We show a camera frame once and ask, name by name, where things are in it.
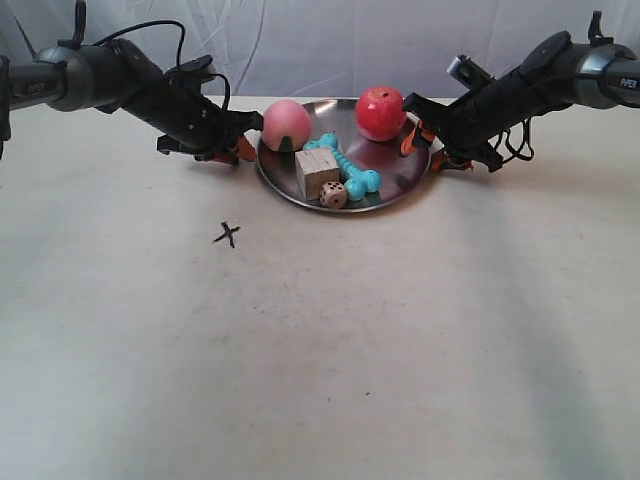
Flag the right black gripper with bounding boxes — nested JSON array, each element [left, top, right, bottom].
[[400, 69, 531, 172]]

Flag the round steel plate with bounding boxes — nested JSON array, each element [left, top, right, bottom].
[[257, 98, 431, 214]]

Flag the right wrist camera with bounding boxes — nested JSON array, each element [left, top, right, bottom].
[[447, 54, 495, 91]]

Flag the red toy apple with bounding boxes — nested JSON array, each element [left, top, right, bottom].
[[354, 86, 406, 142]]

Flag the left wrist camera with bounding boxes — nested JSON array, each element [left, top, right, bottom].
[[165, 55, 217, 83]]

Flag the turquoise rubber bone toy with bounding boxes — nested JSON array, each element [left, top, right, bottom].
[[303, 133, 381, 202]]

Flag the black X mark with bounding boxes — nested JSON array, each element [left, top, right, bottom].
[[212, 221, 241, 249]]

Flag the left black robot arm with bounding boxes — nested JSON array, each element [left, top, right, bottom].
[[1, 38, 263, 164]]

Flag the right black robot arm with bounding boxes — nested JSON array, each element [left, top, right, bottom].
[[400, 31, 639, 172]]

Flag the wooden cube block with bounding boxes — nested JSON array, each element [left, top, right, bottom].
[[294, 147, 340, 200]]

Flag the right black cable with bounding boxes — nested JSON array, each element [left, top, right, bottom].
[[492, 112, 534, 163]]

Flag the pink toy peach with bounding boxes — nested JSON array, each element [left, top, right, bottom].
[[262, 99, 312, 152]]

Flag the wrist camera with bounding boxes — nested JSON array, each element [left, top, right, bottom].
[[165, 55, 217, 83], [447, 54, 495, 91]]

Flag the small wooden die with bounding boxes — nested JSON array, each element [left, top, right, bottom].
[[319, 181, 348, 209]]

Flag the light blue backdrop cloth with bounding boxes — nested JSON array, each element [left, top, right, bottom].
[[0, 0, 640, 109]]

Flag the black cable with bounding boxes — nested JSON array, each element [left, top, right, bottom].
[[89, 19, 232, 112], [492, 112, 534, 163]]

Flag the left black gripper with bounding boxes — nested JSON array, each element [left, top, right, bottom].
[[122, 76, 263, 165]]

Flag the left black cable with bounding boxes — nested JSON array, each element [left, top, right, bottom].
[[89, 19, 232, 112]]

